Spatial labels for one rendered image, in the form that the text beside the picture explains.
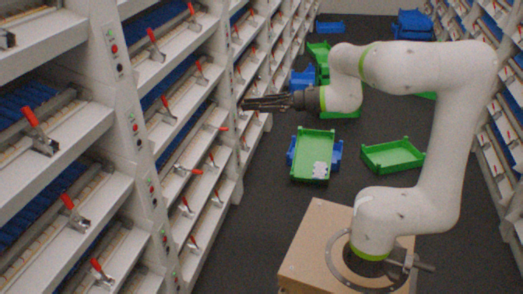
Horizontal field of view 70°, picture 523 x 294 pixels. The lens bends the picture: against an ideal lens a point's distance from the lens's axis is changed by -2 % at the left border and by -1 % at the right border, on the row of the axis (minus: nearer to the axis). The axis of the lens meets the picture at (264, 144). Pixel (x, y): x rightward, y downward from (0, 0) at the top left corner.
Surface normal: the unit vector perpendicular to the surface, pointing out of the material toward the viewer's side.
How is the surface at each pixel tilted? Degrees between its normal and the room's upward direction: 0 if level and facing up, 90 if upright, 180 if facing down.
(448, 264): 0
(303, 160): 28
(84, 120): 21
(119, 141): 90
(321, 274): 2
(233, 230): 0
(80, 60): 90
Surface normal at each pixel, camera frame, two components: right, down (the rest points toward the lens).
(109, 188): 0.32, -0.73
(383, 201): 0.01, -0.75
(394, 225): 0.13, 0.50
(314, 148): -0.14, -0.48
